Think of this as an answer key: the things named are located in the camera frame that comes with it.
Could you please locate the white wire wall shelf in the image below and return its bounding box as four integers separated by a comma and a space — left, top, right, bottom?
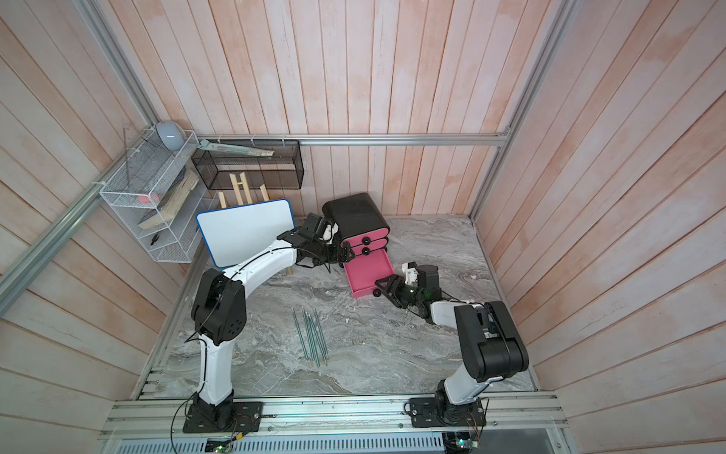
100, 128, 215, 264

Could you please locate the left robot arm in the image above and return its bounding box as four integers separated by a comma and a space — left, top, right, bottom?
192, 229, 355, 407

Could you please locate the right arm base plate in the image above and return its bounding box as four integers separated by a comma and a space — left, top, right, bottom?
404, 395, 488, 429

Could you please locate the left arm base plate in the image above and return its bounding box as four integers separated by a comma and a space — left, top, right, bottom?
183, 400, 264, 434

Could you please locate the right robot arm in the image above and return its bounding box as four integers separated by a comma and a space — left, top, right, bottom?
374, 262, 529, 410

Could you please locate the pink bottom drawer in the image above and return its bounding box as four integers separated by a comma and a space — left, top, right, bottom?
344, 250, 395, 299

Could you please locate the black mesh wall basket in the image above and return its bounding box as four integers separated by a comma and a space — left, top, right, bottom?
192, 139, 304, 190

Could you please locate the black drawer cabinet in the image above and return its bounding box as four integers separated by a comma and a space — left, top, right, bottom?
323, 193, 391, 245

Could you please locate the green white ruler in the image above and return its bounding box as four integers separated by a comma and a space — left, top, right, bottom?
198, 139, 274, 157

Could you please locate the green pencil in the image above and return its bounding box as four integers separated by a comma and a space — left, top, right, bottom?
292, 308, 310, 361
313, 310, 329, 363
304, 310, 321, 367
304, 312, 321, 367
308, 315, 327, 362

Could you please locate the white board blue frame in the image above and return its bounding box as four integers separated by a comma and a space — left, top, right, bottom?
196, 200, 295, 269

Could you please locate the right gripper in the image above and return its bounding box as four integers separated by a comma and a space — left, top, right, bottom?
376, 274, 425, 308

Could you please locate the pink eraser on shelf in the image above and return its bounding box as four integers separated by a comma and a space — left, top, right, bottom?
138, 193, 161, 205

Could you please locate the book on shelf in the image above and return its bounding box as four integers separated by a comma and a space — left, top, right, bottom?
138, 168, 199, 230

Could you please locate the aluminium mounting rail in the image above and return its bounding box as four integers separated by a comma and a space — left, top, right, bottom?
99, 392, 577, 453

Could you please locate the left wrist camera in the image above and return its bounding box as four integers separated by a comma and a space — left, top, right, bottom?
301, 213, 338, 242

